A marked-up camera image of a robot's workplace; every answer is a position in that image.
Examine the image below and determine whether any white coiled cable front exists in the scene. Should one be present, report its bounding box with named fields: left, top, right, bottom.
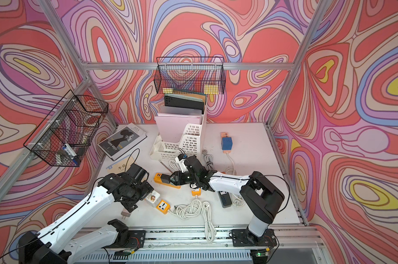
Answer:
left=168, top=198, right=218, bottom=244

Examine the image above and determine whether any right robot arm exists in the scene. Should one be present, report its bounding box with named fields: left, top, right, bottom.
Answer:
left=160, top=154, right=285, bottom=246

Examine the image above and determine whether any black wire basket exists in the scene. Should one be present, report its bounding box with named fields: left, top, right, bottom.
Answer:
left=154, top=56, right=226, bottom=95
left=23, top=91, right=109, bottom=167

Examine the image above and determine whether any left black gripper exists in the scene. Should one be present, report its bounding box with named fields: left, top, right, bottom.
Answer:
left=124, top=179, right=155, bottom=212

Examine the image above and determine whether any black notebook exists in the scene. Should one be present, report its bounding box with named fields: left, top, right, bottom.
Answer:
left=164, top=93, right=206, bottom=114

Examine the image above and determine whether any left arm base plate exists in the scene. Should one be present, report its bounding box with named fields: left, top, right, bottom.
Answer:
left=105, top=230, right=146, bottom=249

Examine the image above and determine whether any grey portrait book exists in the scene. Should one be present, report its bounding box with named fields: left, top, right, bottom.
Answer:
left=98, top=123, right=147, bottom=161

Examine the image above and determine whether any pink folder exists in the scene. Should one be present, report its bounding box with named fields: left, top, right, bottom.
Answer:
left=155, top=113, right=202, bottom=143

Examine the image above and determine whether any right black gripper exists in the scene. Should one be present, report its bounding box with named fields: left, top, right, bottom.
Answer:
left=167, top=170, right=199, bottom=187

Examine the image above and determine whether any grey bundled cable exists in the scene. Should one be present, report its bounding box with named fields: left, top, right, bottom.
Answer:
left=201, top=149, right=216, bottom=172

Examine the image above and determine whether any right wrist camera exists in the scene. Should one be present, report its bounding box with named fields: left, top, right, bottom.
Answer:
left=175, top=154, right=187, bottom=172

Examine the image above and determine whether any black plug adapter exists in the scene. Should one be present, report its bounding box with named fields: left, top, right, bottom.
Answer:
left=160, top=174, right=174, bottom=185

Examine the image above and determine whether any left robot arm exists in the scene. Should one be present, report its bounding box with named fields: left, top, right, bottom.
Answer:
left=17, top=163, right=154, bottom=264

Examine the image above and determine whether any white cable right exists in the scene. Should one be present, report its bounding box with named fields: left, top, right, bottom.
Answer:
left=224, top=151, right=246, bottom=208

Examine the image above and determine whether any tan paper booklet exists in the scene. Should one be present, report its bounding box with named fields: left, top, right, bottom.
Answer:
left=106, top=156, right=135, bottom=174

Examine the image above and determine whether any black wire basket left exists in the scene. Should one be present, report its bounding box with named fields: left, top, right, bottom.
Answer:
left=23, top=91, right=109, bottom=167

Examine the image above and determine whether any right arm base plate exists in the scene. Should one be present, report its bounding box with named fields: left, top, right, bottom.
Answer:
left=229, top=229, right=278, bottom=249

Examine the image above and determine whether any blue cube adapter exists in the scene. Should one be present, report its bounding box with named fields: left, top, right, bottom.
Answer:
left=222, top=136, right=233, bottom=153

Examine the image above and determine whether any white plastic file rack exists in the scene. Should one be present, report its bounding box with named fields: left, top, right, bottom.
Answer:
left=149, top=114, right=207, bottom=161

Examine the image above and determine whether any black power strip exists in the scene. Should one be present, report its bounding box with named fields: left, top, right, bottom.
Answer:
left=218, top=191, right=233, bottom=209

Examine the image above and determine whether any black wire basket back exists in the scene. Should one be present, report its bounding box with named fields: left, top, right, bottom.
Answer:
left=154, top=56, right=226, bottom=95

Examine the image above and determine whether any pink usb charger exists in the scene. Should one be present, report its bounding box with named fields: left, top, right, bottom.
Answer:
left=121, top=209, right=131, bottom=219

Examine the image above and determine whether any orange power strip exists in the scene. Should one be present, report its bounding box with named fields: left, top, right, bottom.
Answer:
left=155, top=197, right=171, bottom=215
left=153, top=173, right=181, bottom=189
left=191, top=188, right=201, bottom=198

